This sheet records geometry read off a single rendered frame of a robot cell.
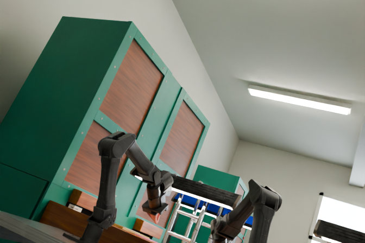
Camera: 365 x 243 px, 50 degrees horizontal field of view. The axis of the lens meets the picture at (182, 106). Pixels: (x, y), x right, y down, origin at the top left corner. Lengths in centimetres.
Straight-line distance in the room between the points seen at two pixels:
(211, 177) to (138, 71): 273
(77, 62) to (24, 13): 58
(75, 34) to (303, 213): 540
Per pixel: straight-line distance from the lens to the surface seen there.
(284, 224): 698
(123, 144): 150
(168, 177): 175
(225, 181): 478
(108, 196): 153
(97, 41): 227
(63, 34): 248
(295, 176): 715
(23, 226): 149
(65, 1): 294
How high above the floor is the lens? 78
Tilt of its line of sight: 19 degrees up
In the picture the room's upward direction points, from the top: 22 degrees clockwise
